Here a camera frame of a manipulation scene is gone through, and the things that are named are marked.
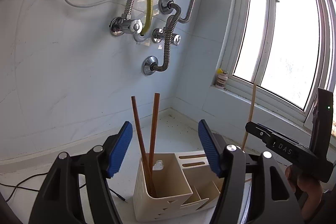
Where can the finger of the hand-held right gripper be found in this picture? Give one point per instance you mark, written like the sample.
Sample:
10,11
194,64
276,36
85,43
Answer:
256,130

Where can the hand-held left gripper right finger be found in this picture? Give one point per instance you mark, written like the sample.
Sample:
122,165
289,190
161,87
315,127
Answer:
210,148

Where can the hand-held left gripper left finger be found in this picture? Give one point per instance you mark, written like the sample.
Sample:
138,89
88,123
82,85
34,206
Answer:
119,150

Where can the light bamboo chopstick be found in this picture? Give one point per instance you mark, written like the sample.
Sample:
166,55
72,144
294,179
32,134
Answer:
251,108

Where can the dark brown chopstick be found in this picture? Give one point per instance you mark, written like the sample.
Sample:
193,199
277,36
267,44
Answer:
140,129
154,121

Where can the cream plastic utensil holder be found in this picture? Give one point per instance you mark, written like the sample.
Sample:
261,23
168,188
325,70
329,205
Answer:
168,179

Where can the person's right hand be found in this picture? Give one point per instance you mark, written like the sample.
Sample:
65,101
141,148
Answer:
307,187

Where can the small jar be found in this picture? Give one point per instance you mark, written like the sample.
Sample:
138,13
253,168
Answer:
221,79

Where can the white framed window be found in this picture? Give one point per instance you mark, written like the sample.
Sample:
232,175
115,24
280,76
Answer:
283,29

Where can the chrome angle valve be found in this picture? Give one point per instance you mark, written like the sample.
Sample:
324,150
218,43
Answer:
160,35
126,26

